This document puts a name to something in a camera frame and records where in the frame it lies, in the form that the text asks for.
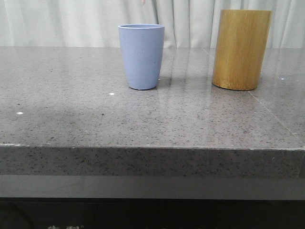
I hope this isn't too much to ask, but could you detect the blue plastic cup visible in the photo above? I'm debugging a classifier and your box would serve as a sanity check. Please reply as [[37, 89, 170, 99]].
[[118, 24, 165, 90]]

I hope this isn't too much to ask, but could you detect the bamboo cylindrical holder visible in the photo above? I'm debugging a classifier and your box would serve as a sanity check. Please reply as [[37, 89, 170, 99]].
[[212, 10, 272, 91]]

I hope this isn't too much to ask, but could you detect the white curtain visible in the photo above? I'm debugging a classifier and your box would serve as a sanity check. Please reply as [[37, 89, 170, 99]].
[[0, 0, 305, 48]]

